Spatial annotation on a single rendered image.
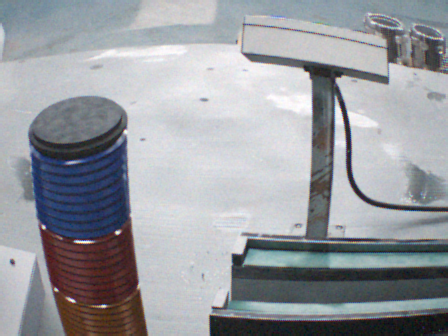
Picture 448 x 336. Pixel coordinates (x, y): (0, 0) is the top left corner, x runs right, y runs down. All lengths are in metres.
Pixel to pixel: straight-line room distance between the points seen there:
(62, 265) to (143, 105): 0.98
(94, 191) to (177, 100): 1.01
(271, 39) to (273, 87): 0.51
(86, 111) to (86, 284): 0.09
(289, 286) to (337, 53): 0.26
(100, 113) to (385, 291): 0.49
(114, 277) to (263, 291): 0.43
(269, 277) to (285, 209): 0.32
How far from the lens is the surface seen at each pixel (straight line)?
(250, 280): 0.90
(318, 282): 0.89
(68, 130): 0.45
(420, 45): 3.36
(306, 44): 1.00
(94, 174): 0.45
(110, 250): 0.47
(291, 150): 1.33
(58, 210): 0.46
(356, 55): 0.99
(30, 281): 0.96
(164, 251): 1.12
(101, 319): 0.50
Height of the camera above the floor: 1.42
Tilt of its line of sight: 29 degrees down
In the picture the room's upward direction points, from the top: straight up
